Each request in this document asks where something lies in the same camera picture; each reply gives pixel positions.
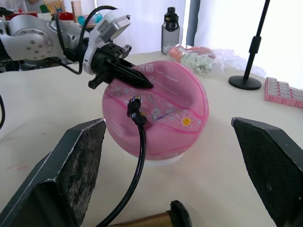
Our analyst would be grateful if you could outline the pink printed ball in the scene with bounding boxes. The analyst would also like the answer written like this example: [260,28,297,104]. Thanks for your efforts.
[102,60,210,159]

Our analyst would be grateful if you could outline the white ring ball stand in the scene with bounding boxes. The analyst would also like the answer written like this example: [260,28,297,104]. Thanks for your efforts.
[137,152,187,167]

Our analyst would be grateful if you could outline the teal plastic toy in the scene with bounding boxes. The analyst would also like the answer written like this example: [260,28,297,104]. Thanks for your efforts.
[78,13,104,26]

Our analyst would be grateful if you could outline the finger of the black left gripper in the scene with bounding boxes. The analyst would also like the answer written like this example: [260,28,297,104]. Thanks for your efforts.
[118,59,138,70]
[110,64,154,89]

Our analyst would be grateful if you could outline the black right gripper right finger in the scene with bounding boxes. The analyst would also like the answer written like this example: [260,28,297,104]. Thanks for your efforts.
[231,116,303,227]

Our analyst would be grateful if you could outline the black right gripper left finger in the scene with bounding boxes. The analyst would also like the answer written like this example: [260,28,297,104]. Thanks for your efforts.
[0,118,107,227]

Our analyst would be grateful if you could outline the clear bag of orange green items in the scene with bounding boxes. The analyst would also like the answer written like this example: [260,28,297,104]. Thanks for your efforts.
[167,44,240,76]

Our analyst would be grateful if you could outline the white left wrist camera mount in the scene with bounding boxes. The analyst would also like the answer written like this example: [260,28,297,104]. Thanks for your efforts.
[82,9,132,75]

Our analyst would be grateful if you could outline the gold hand pump black handle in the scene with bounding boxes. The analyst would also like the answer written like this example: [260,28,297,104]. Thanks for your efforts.
[110,200,194,227]

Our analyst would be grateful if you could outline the black pump hose with needle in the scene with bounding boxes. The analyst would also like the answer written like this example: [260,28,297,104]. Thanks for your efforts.
[94,94,149,227]

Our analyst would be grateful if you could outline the black microphone stand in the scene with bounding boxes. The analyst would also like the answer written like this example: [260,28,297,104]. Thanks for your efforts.
[228,0,272,90]

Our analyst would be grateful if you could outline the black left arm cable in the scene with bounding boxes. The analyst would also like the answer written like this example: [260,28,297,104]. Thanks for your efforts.
[53,6,119,75]

